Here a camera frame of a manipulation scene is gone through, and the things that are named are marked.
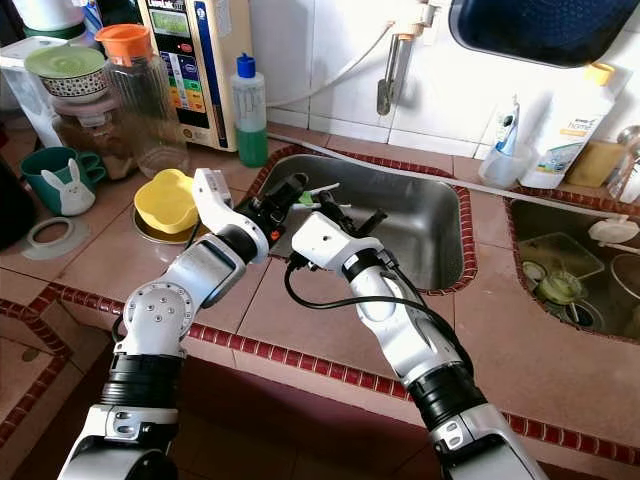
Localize white handled utensil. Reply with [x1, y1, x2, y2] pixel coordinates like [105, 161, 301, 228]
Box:
[303, 183, 339, 209]

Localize yellow plastic bowl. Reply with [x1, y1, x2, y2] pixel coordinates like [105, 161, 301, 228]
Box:
[135, 168, 199, 236]

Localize stainless steel sink basin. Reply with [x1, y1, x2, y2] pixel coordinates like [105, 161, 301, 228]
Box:
[250, 153, 466, 292]
[510, 198, 640, 339]

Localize green dish soap bottle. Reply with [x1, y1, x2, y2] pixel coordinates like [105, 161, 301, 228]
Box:
[230, 53, 269, 168]

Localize clear plastic cup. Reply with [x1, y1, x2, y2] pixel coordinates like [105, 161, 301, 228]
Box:
[478, 142, 536, 191]

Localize beige water ionizer machine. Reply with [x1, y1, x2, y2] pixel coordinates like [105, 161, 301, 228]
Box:
[138, 0, 254, 154]

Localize clear pitcher with orange lid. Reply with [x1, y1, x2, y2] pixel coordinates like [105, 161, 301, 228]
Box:
[95, 24, 191, 180]

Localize blue and white brush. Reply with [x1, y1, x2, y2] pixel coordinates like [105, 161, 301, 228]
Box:
[495, 95, 523, 157]

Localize clear plastic food container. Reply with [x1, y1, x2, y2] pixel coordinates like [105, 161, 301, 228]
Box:
[520, 233, 596, 283]

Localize green cup in sink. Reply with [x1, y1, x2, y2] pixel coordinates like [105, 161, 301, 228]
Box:
[535, 270, 586, 306]

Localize glass storage jar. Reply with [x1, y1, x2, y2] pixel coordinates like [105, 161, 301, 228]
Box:
[50, 95, 127, 163]

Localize beige tap fitting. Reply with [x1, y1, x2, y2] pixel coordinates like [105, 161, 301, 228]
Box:
[390, 0, 446, 41]

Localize green rabbit mug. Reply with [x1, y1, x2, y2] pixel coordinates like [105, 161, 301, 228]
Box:
[20, 147, 108, 217]

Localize white detergent jug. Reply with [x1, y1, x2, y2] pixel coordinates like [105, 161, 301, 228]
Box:
[520, 62, 617, 191]

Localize black appliance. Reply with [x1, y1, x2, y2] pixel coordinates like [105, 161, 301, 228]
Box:
[0, 160, 37, 251]

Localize patterned bowl with green lid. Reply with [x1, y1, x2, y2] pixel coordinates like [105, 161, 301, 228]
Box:
[25, 43, 111, 99]

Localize dark blue hanging tray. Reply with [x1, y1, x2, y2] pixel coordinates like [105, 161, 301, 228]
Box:
[448, 0, 640, 69]

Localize white translucent container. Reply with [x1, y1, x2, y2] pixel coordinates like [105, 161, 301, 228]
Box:
[0, 37, 61, 151]

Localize white and green canister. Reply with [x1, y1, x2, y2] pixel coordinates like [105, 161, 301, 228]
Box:
[10, 0, 86, 41]

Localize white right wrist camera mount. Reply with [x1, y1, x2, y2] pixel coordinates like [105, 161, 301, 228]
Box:
[290, 212, 357, 274]

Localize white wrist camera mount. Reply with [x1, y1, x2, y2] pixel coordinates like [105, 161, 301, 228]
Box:
[192, 167, 243, 238]
[290, 212, 357, 274]

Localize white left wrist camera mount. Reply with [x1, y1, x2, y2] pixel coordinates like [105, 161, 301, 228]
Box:
[192, 167, 243, 238]

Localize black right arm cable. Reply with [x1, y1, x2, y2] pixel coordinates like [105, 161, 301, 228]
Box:
[283, 255, 473, 376]

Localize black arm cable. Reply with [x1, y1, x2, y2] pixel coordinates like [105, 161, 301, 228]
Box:
[110, 300, 136, 346]
[283, 255, 473, 376]

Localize white flexible hose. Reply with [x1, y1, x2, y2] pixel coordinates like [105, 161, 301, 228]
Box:
[267, 25, 396, 109]

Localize grey wall faucet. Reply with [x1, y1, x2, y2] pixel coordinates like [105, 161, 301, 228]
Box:
[377, 25, 412, 118]

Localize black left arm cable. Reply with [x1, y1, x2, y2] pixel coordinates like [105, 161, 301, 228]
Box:
[110, 300, 136, 346]

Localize clear plastic ring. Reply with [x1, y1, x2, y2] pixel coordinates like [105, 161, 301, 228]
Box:
[25, 217, 94, 261]

